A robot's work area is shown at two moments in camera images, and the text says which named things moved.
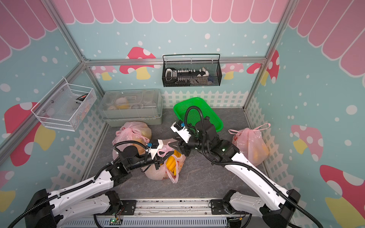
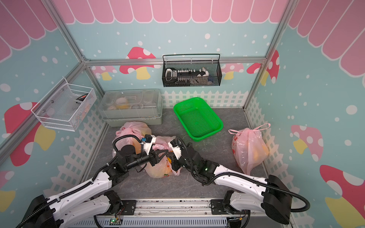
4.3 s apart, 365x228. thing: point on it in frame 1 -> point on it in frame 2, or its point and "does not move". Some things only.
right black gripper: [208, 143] -> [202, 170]
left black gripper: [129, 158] does not move
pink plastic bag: [251, 144] does not move
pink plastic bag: [133, 131] does not move
